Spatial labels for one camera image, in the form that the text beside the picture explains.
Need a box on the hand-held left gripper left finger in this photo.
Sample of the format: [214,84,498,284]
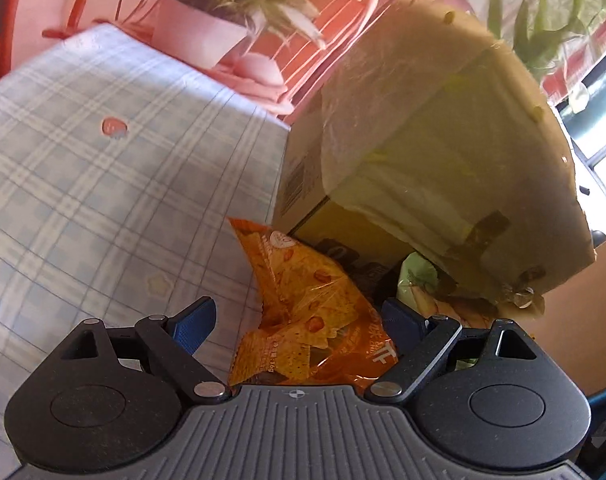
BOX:
[58,296,231,406]

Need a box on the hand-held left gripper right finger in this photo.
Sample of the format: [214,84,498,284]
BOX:
[365,297,539,406]

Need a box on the orange snack packet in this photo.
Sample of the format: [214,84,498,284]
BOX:
[226,216,399,393]

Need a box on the cardboard box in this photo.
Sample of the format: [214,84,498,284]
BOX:
[270,0,598,321]

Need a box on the green snack packet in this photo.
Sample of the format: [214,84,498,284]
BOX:
[395,252,504,333]

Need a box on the plaid tablecloth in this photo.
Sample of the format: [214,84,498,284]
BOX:
[0,22,291,480]

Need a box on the brown board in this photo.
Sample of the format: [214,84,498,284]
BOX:
[526,230,606,396]

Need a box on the black framed window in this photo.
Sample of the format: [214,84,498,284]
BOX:
[548,35,606,241]

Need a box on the white round lamp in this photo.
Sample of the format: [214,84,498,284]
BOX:
[566,82,592,114]

